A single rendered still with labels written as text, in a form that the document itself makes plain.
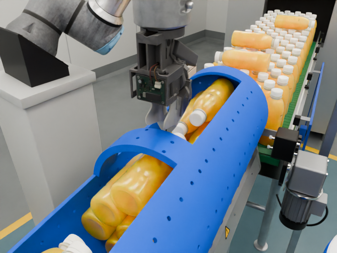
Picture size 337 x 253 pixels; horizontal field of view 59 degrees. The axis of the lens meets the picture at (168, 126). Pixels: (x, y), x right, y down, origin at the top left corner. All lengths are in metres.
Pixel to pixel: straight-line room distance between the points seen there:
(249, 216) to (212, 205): 1.59
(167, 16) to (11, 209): 2.06
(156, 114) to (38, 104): 0.67
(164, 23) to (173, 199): 0.26
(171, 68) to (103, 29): 0.74
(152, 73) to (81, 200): 0.32
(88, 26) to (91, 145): 0.52
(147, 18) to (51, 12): 0.79
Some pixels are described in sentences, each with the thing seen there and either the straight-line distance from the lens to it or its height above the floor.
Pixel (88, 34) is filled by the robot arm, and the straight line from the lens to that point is 1.22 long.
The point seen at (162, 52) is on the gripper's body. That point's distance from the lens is 0.47.
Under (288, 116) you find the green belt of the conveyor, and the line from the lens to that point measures 1.40.
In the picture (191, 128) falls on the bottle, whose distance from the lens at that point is 0.81.
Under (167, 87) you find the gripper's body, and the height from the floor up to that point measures 1.35.
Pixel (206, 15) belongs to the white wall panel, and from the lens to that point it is 5.92.
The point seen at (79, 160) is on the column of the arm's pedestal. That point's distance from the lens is 1.38.
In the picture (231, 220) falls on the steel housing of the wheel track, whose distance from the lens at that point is 0.90.
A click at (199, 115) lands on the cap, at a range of 0.74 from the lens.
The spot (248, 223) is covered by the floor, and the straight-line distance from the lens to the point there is 2.09.
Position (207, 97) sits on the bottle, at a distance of 0.79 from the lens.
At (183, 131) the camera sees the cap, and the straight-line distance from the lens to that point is 0.79.
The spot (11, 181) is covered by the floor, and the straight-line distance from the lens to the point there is 2.59.
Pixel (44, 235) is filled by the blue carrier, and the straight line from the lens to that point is 0.62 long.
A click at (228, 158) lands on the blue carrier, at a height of 1.17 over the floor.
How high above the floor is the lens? 1.54
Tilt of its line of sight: 32 degrees down
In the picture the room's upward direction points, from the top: straight up
